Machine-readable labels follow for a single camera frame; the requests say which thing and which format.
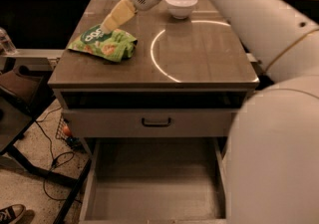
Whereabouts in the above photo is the green rice chip bag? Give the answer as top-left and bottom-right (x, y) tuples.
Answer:
(68, 25), (138, 63)

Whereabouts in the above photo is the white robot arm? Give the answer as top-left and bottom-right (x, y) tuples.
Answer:
(102, 0), (319, 224)

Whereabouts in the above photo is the white ceramic bowl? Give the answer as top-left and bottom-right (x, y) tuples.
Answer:
(164, 0), (198, 19)

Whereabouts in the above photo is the clear plastic bottle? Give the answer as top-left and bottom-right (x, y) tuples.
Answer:
(0, 27), (17, 55)

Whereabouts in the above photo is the grey cabinet with drawers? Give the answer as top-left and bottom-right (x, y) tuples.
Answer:
(47, 0), (260, 224)

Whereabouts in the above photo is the dark side table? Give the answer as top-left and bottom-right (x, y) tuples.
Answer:
(0, 66), (76, 187)

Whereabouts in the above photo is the open bottom drawer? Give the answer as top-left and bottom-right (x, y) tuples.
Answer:
(79, 138), (227, 224)

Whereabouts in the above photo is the black white sneaker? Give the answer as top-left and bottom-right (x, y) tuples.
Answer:
(0, 204), (26, 224)

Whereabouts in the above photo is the black drawer handle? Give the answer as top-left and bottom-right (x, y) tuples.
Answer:
(141, 117), (171, 127)

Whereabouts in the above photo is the black floor cable left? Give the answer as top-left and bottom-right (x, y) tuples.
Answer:
(34, 106), (84, 204)

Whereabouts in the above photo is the wire basket with balls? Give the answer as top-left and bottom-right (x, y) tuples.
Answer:
(55, 117), (82, 150)

